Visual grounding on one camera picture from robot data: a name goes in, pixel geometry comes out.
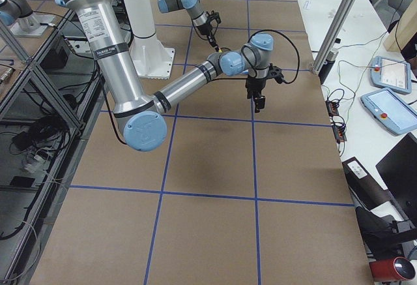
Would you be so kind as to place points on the red cylinder bottle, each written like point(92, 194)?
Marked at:
point(392, 269)

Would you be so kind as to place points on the teach pendant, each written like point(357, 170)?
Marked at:
point(391, 73)
point(393, 113)

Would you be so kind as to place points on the lower teach pendant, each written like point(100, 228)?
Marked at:
point(393, 113)

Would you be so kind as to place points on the aluminium frame post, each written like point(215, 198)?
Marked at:
point(332, 33)

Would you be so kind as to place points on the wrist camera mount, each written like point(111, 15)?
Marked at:
point(275, 73)
point(213, 16)

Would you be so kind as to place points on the upper teach pendant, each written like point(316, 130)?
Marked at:
point(391, 73)

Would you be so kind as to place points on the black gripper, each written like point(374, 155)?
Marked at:
point(204, 29)
point(254, 85)

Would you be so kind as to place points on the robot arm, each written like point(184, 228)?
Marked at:
point(194, 9)
point(140, 116)

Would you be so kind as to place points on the orange black adapter box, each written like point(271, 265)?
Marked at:
point(332, 108)

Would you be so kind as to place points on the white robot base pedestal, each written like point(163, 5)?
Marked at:
point(151, 59)

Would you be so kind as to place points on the black monitor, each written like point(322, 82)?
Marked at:
point(398, 171)

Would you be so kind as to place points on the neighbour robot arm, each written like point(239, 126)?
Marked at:
point(23, 20)

